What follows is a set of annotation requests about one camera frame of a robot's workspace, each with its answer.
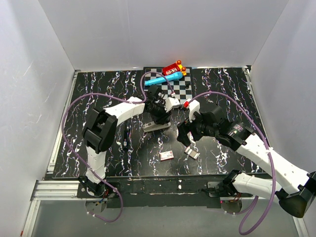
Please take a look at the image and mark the black marker pen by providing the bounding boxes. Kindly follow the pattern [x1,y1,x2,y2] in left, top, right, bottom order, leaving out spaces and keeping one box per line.
[122,120,131,151]

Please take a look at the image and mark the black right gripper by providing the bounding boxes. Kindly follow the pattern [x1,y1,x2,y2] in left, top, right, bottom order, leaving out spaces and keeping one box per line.
[176,109,217,147]

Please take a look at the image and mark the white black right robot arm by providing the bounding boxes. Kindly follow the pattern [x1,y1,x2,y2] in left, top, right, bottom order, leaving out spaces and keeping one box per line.
[177,100,316,218]

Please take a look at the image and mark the red white staple box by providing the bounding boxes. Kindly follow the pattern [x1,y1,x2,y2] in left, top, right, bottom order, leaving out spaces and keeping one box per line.
[159,151,174,161]

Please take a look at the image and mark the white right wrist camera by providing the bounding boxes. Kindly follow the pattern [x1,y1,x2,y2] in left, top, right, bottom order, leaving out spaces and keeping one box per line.
[183,99,200,122]

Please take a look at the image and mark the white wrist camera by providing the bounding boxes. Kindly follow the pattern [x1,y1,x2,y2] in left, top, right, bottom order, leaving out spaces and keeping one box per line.
[164,97,180,113]
[183,99,200,122]

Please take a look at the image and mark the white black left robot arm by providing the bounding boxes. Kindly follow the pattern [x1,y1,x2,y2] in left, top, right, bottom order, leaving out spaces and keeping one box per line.
[79,85,180,198]

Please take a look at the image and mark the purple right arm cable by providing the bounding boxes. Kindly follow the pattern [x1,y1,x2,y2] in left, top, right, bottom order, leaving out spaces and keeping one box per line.
[189,91,277,235]

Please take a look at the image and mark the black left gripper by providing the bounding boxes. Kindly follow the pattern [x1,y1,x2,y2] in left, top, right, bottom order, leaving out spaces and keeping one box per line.
[149,101,171,125]

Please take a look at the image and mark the black silver stapler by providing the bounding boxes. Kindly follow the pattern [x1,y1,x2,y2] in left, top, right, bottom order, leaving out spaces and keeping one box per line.
[143,121,166,133]

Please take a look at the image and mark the black white chessboard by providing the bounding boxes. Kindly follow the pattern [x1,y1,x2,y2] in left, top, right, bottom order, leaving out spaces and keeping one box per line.
[143,67,193,105]

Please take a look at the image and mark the red yellow toy bus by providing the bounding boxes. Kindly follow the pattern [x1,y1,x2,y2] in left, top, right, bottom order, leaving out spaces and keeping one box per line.
[162,60,187,76]

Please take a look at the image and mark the aluminium rail frame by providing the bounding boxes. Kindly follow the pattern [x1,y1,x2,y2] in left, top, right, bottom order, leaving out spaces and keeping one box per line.
[22,65,309,237]

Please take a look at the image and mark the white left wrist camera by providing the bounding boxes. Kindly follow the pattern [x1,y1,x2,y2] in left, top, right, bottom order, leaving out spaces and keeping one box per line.
[164,97,180,113]

